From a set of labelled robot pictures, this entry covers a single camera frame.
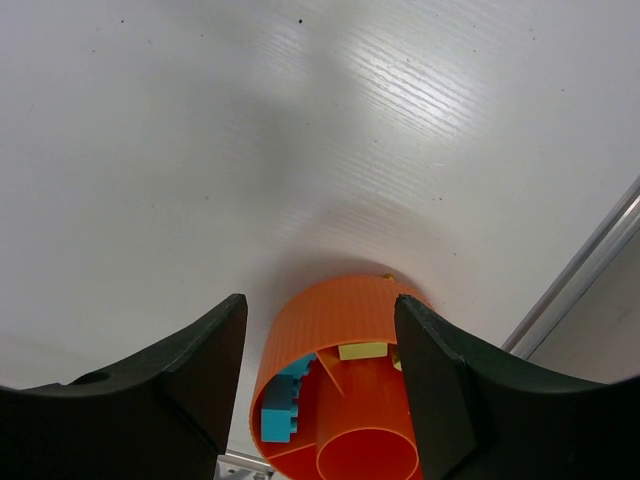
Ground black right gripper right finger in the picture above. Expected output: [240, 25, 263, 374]
[394, 295, 639, 479]

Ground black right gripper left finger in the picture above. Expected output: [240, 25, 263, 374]
[1, 294, 248, 479]

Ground teal lego brick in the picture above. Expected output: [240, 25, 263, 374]
[260, 353, 316, 443]

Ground lime green studded lego brick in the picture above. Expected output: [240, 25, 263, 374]
[338, 342, 388, 361]

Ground orange round divided container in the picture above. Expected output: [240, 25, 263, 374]
[249, 275, 427, 479]

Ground aluminium frame rail right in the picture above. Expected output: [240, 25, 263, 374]
[502, 180, 639, 360]

